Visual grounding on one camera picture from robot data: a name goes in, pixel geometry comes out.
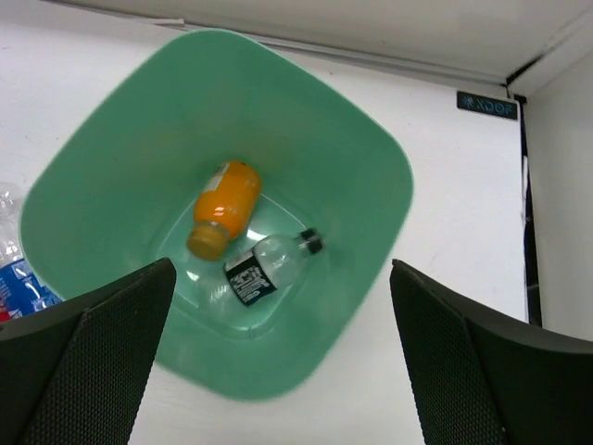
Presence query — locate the blue label plastic bottle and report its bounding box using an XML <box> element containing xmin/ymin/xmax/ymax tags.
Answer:
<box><xmin>1</xmin><ymin>182</ymin><xmax>62</xmax><ymax>317</ymax></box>

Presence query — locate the orange juice bottle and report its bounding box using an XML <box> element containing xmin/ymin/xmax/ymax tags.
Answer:
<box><xmin>186</xmin><ymin>160</ymin><xmax>261</xmax><ymax>261</ymax></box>

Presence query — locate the black label clear bottle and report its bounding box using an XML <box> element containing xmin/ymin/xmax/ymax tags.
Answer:
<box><xmin>195</xmin><ymin>228</ymin><xmax>323</xmax><ymax>324</ymax></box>

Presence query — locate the right blue corner label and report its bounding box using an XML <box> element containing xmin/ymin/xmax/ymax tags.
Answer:
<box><xmin>456</xmin><ymin>91</ymin><xmax>519</xmax><ymax>121</ymax></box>

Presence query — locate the green plastic bin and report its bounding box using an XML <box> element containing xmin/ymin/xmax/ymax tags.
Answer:
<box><xmin>20</xmin><ymin>31</ymin><xmax>413</xmax><ymax>401</ymax></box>

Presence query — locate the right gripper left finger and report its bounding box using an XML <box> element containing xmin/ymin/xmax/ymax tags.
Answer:
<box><xmin>1</xmin><ymin>258</ymin><xmax>176</xmax><ymax>444</ymax></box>

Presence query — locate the red label plastic bottle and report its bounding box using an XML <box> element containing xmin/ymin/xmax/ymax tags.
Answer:
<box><xmin>0</xmin><ymin>306</ymin><xmax>22</xmax><ymax>323</ymax></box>

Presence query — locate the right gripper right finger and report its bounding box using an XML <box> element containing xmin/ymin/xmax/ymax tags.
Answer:
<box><xmin>390</xmin><ymin>260</ymin><xmax>592</xmax><ymax>444</ymax></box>

